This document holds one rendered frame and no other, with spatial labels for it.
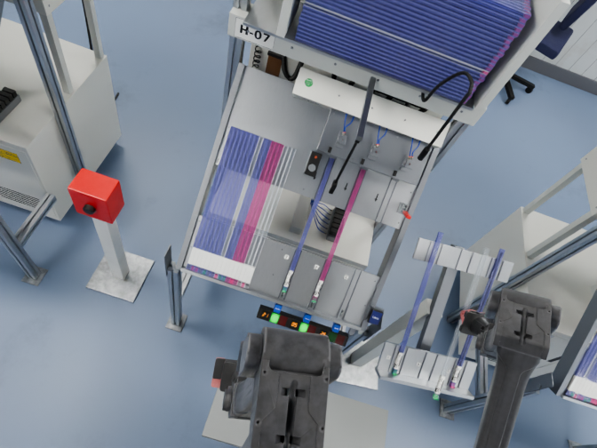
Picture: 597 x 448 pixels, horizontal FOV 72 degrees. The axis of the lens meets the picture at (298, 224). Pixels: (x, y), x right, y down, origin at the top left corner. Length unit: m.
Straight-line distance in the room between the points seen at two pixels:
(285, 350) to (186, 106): 2.61
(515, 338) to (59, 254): 2.09
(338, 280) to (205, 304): 0.94
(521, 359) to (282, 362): 0.42
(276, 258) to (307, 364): 0.98
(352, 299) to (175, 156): 1.60
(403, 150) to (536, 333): 0.77
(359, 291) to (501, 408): 0.78
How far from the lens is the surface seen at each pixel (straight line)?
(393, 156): 1.35
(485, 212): 3.21
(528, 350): 0.75
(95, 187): 1.60
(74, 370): 2.17
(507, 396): 0.80
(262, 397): 0.46
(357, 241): 1.79
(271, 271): 1.44
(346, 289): 1.47
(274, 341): 0.47
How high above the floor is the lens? 2.07
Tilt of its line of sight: 56 degrees down
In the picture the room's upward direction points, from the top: 25 degrees clockwise
